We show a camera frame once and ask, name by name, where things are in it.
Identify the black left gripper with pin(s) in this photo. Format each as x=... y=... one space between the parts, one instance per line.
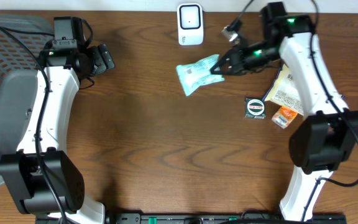
x=103 y=58

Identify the dark green round-label packet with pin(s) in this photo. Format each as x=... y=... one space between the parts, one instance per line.
x=254 y=108

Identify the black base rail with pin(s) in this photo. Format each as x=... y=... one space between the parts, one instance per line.
x=136 y=218

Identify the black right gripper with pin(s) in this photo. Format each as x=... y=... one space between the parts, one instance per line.
x=235 y=63

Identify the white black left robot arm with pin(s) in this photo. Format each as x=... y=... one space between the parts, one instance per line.
x=40 y=177

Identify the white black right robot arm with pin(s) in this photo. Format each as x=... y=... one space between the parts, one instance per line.
x=329 y=130

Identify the white barcode scanner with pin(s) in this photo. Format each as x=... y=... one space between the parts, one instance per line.
x=190 y=24

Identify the large white snack bag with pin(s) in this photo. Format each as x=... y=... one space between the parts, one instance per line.
x=283 y=91

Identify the orange Kleenex tissue pack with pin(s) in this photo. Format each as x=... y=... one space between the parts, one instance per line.
x=284 y=116

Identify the dark grey plastic basket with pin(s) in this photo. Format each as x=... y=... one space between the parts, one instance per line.
x=18 y=82

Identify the teal wet wipes packet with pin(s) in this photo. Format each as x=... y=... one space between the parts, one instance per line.
x=194 y=75

